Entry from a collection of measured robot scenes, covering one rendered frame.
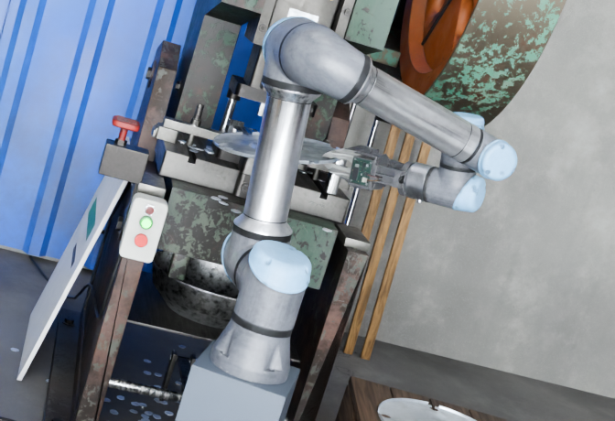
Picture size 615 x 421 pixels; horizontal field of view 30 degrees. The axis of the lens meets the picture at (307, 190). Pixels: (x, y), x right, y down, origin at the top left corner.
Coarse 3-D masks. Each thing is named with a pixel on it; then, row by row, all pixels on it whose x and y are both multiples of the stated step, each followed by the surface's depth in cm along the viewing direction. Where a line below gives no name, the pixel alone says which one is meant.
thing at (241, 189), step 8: (240, 160) 266; (248, 160) 261; (240, 168) 263; (248, 168) 261; (304, 168) 251; (240, 176) 262; (248, 176) 262; (240, 184) 262; (248, 184) 262; (240, 192) 262
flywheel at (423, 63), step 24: (408, 0) 308; (432, 0) 299; (456, 0) 279; (408, 24) 302; (432, 24) 293; (456, 24) 274; (408, 48) 296; (432, 48) 288; (408, 72) 290; (432, 72) 270
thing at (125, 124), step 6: (114, 120) 246; (120, 120) 247; (126, 120) 249; (132, 120) 251; (120, 126) 246; (126, 126) 246; (132, 126) 246; (138, 126) 247; (120, 132) 249; (126, 132) 249; (120, 138) 249
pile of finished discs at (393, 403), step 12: (384, 408) 244; (396, 408) 247; (408, 408) 249; (420, 408) 251; (444, 408) 256; (384, 420) 236; (396, 420) 240; (408, 420) 242; (420, 420) 242; (432, 420) 244; (444, 420) 247; (456, 420) 251; (468, 420) 253
